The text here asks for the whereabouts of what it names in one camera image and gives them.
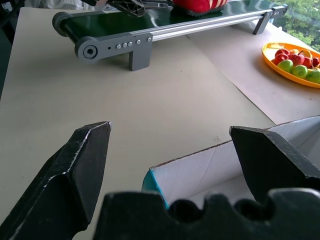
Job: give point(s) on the orange plastic plate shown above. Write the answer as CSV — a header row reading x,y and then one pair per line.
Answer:
x,y
271,50

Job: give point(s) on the green toy apple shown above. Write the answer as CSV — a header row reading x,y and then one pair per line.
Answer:
x,y
313,76
299,71
285,66

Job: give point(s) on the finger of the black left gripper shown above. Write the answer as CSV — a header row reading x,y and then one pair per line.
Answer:
x,y
132,8

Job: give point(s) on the brown paper sheet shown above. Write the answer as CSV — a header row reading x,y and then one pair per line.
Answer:
x,y
237,65

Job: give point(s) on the green trees outside window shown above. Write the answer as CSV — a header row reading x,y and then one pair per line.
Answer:
x,y
302,22

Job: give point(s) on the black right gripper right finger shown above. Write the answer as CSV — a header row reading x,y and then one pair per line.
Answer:
x,y
267,160

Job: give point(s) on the red toy apple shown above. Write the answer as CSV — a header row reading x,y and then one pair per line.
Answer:
x,y
316,62
283,52
307,62
280,58
296,59

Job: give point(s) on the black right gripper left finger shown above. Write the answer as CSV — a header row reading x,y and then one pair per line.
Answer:
x,y
67,175

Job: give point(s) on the red shoe with black sole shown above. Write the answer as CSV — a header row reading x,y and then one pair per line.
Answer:
x,y
197,6

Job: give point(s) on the white striped fabric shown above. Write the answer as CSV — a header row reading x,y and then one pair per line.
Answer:
x,y
60,3

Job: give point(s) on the orange toy fruit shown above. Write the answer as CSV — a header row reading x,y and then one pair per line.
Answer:
x,y
307,53

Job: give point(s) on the grey conveyor with green belt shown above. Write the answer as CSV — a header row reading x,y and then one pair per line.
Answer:
x,y
140,45

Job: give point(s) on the white shoebox with teal outside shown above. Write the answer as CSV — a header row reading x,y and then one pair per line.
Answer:
x,y
200,170

